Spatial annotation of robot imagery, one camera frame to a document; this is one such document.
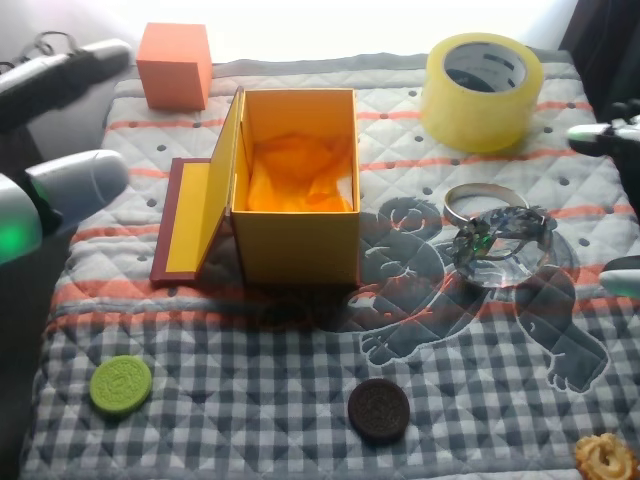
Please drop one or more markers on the yellow gift box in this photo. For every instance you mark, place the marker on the yellow gift box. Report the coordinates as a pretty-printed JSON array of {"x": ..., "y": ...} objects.
[{"x": 295, "y": 250}]

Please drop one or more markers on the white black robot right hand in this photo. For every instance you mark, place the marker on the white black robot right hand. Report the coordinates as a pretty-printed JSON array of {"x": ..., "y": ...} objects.
[{"x": 590, "y": 135}]

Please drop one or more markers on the grey quilt with bear print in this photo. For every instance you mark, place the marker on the grey quilt with bear print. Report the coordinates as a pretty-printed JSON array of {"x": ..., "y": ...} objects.
[{"x": 250, "y": 375}]

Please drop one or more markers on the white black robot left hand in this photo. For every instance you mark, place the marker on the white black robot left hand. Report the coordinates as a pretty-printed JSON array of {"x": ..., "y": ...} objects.
[{"x": 75, "y": 182}]

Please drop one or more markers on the green sandwich cookie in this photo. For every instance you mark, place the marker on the green sandwich cookie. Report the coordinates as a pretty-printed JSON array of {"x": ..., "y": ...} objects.
[{"x": 120, "y": 387}]

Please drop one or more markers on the brown sandwich cookie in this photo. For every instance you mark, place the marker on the brown sandwich cookie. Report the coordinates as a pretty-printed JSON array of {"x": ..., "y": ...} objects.
[{"x": 378, "y": 410}]

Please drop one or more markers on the yellow packing tape roll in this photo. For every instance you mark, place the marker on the yellow packing tape roll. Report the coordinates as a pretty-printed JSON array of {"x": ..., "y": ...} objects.
[{"x": 475, "y": 115}]

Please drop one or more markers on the orange cube box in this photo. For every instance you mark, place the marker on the orange cube box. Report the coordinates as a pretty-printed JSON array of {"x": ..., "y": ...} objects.
[{"x": 170, "y": 65}]

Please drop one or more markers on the yellow butter cookie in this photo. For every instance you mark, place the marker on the yellow butter cookie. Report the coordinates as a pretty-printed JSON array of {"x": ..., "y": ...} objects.
[{"x": 602, "y": 457}]

